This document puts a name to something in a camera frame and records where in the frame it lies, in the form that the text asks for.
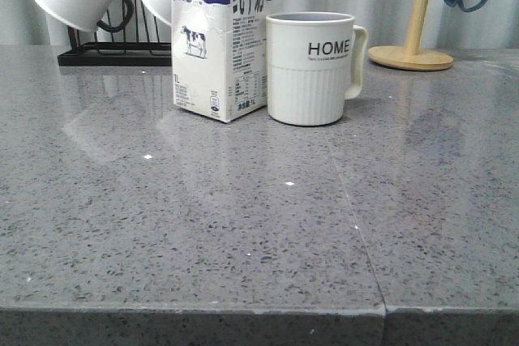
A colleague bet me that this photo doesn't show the black wire mug rack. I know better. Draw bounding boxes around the black wire mug rack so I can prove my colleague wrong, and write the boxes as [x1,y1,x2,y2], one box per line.
[58,0,171,66]

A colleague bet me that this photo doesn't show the white ribbed HOME mug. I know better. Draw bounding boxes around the white ribbed HOME mug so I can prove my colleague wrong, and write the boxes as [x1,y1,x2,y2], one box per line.
[266,11,368,126]

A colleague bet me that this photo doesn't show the wooden mug tree stand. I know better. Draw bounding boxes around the wooden mug tree stand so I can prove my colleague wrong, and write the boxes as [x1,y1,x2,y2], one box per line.
[368,0,453,71]

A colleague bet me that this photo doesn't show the white blue milk carton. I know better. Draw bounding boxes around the white blue milk carton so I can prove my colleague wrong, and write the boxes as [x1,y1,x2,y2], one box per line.
[171,0,272,122]

